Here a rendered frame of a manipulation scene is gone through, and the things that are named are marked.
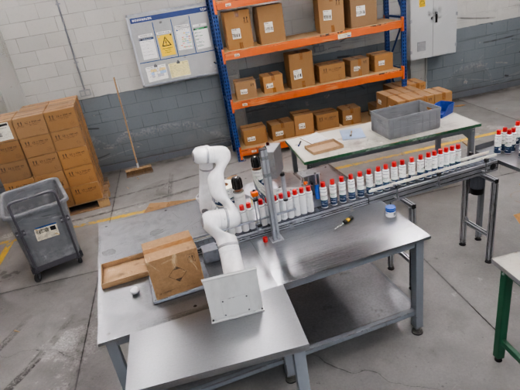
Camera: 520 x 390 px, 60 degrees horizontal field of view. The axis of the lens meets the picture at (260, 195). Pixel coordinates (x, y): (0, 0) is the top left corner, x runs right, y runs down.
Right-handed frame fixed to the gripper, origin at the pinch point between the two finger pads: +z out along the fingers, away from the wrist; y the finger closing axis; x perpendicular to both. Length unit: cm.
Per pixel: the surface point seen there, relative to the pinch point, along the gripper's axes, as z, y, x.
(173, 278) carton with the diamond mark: -16, -45, 38
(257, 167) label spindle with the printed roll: 1, 57, -47
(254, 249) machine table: 15.5, -19.5, -9.7
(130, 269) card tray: -13, 1, 68
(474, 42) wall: 189, 394, -515
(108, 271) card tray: -18, 7, 81
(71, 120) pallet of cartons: -66, 320, 95
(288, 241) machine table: 23.5, -22.6, -31.9
